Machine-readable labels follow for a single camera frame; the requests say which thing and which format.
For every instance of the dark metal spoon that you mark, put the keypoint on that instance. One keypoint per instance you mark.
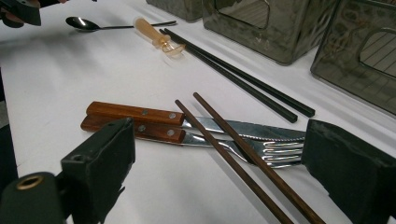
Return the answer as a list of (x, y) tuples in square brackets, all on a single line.
[(81, 24)]

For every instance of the black chopstick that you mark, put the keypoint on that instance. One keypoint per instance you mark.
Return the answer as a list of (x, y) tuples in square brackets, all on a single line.
[(249, 89), (249, 78)]

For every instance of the translucent grey plastic bin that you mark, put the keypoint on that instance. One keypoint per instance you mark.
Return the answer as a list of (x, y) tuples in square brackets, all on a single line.
[(336, 71), (280, 43), (180, 9)]

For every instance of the brown wooden chopstick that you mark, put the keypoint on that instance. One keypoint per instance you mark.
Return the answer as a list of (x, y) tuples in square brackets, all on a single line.
[(280, 183), (218, 146)]

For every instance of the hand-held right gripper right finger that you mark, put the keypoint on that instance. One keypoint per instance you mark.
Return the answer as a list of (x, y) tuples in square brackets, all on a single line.
[(358, 177)]

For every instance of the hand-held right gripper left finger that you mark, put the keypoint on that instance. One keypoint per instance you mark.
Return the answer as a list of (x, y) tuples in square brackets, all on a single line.
[(99, 168)]

